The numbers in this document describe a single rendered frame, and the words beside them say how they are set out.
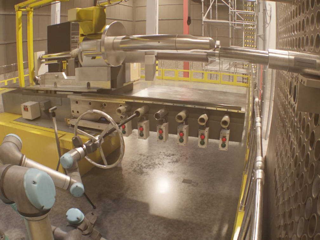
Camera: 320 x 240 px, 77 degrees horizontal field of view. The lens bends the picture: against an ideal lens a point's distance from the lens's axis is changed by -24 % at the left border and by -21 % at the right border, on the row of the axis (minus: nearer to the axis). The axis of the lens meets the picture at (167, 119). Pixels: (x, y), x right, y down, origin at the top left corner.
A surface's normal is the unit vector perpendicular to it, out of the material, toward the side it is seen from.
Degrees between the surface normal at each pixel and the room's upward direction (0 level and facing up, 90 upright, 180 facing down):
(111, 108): 90
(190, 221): 0
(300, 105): 90
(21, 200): 81
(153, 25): 90
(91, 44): 90
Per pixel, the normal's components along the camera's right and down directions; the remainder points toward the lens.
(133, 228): 0.00, -0.95
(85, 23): -0.24, 0.87
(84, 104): -0.33, 0.29
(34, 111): 0.94, 0.11
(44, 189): 0.99, -0.09
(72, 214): -0.04, -0.73
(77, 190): 0.44, 0.29
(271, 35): 0.13, 0.31
